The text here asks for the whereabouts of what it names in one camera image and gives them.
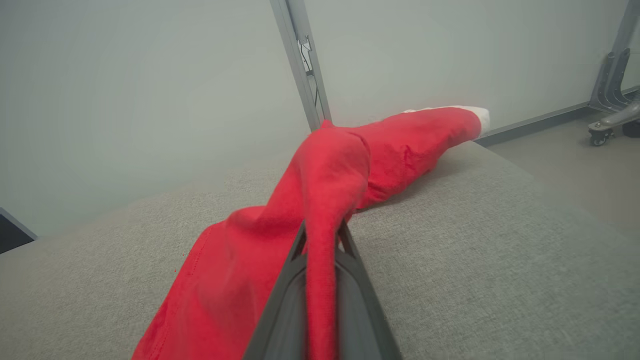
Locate red Bulls jersey white sleeves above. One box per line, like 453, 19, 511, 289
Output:
131, 120, 373, 360

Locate red shorts white stripe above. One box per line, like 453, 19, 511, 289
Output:
350, 105, 491, 211

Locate grey partition post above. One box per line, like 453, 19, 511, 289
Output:
269, 0, 333, 132

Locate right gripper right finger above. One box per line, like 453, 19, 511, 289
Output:
334, 219, 404, 360

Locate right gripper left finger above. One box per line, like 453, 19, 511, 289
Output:
242, 221, 308, 360

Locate grey wheeled partition foot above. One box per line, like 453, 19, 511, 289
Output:
587, 0, 640, 147

